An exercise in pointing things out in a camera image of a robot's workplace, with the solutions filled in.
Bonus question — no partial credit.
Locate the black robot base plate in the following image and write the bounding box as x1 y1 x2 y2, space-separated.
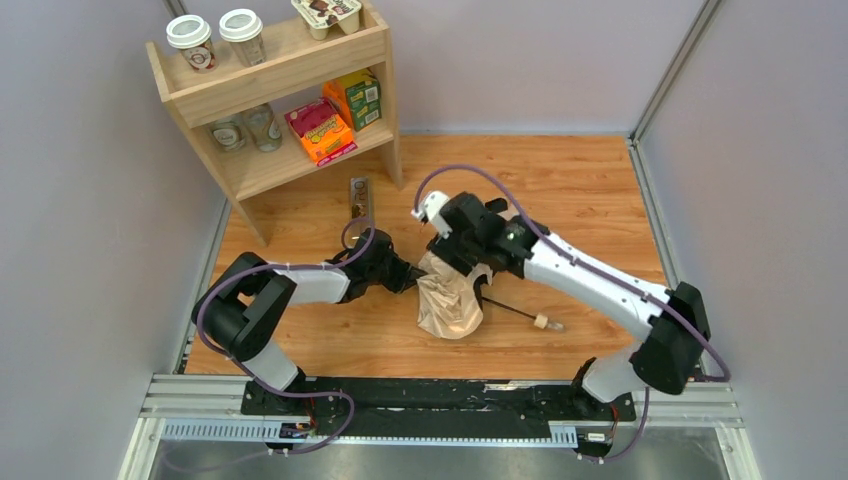
240 377 635 435

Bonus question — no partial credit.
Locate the paper cup red logo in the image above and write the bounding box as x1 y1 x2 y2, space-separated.
166 14 217 73

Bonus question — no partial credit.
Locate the paper cup grey sleeve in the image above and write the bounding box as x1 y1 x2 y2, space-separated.
218 8 267 67

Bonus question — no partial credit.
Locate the beige umbrella with black shaft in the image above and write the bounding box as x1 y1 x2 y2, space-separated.
416 253 565 340

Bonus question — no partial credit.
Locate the clear glass jar right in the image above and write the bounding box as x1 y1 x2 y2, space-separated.
241 103 282 152

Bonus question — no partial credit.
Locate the wooden two-tier shelf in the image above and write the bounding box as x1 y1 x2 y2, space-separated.
146 1 405 246

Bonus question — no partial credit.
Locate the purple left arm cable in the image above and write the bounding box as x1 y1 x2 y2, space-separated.
194 215 378 399

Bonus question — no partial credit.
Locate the pudding cup multipack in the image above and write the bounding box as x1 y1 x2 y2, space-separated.
291 0 363 40

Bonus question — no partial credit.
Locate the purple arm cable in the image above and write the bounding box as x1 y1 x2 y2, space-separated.
413 164 732 384
194 215 378 399

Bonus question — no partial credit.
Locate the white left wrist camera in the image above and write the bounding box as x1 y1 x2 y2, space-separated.
410 190 452 238

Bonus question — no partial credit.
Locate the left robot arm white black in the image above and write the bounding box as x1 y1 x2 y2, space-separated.
191 228 425 393

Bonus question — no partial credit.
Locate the clear glass jar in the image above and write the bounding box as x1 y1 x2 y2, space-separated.
208 114 247 152
241 103 282 152

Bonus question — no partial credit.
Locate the orange pink snack box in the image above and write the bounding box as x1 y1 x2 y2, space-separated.
284 97 358 167

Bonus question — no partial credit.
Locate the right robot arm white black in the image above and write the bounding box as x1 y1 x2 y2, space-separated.
412 190 709 403

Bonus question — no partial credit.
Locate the green orange carton box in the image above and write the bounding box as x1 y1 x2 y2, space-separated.
322 68 382 131

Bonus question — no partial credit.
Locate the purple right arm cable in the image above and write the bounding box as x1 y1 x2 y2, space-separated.
413 164 732 384

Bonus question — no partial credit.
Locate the clear glass jar left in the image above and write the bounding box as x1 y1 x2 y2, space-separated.
208 114 247 152

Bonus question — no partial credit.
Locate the aluminium slotted cable rail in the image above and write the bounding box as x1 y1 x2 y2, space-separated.
161 419 578 448

